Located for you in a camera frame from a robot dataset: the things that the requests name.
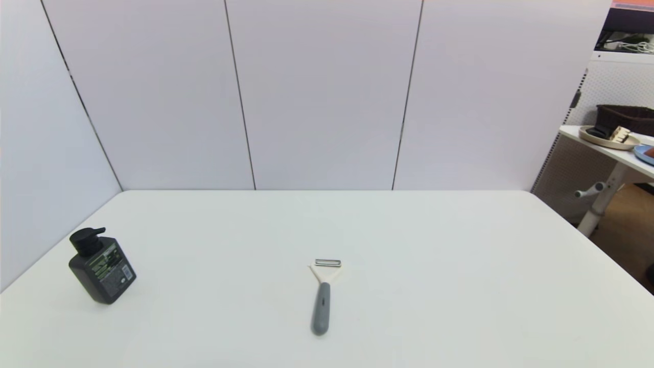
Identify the beige block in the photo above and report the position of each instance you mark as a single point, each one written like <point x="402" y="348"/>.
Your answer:
<point x="621" y="135"/>

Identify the beige round plate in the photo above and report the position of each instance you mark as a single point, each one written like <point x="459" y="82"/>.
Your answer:
<point x="608" y="141"/>

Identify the blue plate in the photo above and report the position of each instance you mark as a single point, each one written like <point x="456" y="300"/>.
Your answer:
<point x="645" y="155"/>

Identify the black flat item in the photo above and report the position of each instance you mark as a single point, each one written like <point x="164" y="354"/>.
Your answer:
<point x="598" y="132"/>

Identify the white pegboard panel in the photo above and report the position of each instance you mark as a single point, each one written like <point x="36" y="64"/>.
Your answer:
<point x="613" y="82"/>

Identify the white side table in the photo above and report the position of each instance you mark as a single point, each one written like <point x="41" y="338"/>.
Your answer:
<point x="613" y="153"/>

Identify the dark grey pump bottle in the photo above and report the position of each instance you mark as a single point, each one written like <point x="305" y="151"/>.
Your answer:
<point x="102" y="273"/>

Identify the black woven basket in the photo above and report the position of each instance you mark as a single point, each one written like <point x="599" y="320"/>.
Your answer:
<point x="633" y="117"/>

